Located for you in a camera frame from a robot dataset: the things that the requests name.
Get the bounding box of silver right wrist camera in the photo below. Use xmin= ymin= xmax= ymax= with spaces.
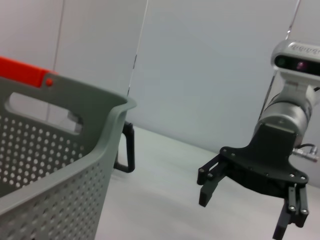
xmin=270 ymin=39 xmax=320 ymax=76

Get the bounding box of grey-green perforated storage basket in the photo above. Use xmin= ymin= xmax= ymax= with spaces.
xmin=0 ymin=74 xmax=138 ymax=240

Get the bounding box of glass teapot black handle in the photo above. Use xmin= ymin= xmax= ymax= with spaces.
xmin=113 ymin=120 xmax=136 ymax=174

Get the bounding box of right wrist connector cable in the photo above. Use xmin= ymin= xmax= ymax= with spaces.
xmin=291 ymin=142 xmax=320 ymax=163

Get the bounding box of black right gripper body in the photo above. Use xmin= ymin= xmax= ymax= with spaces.
xmin=219 ymin=122 xmax=310 ymax=200

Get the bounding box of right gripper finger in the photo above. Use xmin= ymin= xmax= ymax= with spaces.
xmin=196 ymin=152 xmax=229 ymax=208
xmin=272 ymin=183 xmax=310 ymax=240

